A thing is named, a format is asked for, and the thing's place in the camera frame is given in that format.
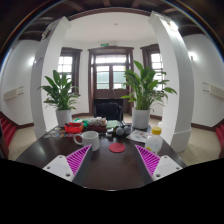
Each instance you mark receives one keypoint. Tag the green cloth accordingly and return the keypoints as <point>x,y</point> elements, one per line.
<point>112,124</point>

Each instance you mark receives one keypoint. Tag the red round coaster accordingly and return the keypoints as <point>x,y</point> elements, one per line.
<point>117,147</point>

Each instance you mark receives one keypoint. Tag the red plastic tray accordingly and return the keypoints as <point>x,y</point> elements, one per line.
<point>74,127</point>

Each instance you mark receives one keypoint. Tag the grey ball right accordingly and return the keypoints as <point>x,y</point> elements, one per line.
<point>127,130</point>

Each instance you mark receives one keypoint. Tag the brown box with cups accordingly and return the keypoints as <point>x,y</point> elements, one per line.
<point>97,124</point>

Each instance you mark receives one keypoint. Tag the potted green plant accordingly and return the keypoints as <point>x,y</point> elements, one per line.
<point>62,95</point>
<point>145,90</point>

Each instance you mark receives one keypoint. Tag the white printed paper sheet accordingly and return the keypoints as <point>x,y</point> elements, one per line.
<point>139,136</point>

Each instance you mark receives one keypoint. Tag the white ceramic mug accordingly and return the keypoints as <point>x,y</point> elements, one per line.
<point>88,138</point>

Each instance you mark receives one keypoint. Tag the clear bottle yellow cap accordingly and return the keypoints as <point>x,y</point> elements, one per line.
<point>154,140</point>

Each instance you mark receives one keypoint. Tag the brown wooden door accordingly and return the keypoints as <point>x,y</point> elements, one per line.
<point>106,74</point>

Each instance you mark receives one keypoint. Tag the left potted green plant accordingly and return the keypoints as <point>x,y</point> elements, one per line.
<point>62,95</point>

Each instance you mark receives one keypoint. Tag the grey ball left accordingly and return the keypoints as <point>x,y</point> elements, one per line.
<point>119,131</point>

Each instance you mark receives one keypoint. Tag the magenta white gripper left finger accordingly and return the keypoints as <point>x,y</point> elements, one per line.
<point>67,167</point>

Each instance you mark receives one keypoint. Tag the right potted green plant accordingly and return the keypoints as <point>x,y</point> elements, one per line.
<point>145,90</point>

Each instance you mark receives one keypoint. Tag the grey ball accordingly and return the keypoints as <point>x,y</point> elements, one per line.
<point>127,130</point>
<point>119,131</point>

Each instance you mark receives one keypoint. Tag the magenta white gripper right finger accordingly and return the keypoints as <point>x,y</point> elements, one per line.
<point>154,167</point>

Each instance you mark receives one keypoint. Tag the black chair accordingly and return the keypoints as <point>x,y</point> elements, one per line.
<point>109,111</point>

